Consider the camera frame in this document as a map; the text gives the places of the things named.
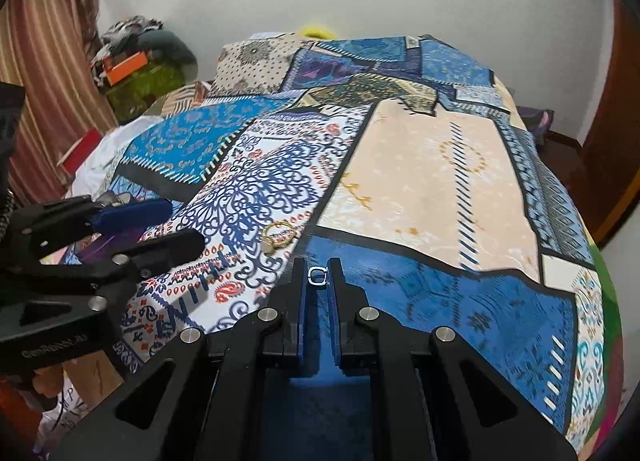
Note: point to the dark purple pillow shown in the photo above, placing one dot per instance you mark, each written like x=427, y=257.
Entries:
x=537, y=121

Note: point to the green patterned cloth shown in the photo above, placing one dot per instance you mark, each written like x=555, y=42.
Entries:
x=145, y=88

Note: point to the yellow plush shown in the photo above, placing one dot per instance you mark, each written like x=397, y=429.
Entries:
x=317, y=30

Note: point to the white cloth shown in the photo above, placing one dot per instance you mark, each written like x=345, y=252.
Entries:
x=100, y=166

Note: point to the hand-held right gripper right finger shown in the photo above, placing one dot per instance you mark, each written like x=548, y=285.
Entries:
x=334, y=311

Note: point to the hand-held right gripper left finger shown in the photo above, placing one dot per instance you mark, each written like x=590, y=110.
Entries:
x=301, y=306

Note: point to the patchwork patterned blanket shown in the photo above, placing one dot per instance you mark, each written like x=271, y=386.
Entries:
x=425, y=166

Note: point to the green pink bedsheet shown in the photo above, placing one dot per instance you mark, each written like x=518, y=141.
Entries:
x=607, y=301

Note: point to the brown wooden door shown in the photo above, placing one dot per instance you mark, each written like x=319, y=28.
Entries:
x=610, y=141

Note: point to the orange box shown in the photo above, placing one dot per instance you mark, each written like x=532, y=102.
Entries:
x=127, y=68

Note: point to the pile of clothes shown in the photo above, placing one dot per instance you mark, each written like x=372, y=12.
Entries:
x=125, y=33

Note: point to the dark grey jacket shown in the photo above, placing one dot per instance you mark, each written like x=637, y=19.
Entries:
x=170, y=48

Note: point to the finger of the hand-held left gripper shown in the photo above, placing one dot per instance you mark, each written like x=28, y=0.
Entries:
x=170, y=246
x=130, y=213

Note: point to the brown striped curtain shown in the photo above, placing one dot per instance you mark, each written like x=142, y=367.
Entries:
x=45, y=66

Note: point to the orange striped bedding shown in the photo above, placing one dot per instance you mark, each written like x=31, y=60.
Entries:
x=185, y=96

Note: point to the cartoon printed sheet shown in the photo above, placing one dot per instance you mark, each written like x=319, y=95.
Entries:
x=60, y=416

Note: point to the red box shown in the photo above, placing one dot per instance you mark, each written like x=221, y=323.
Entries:
x=85, y=153

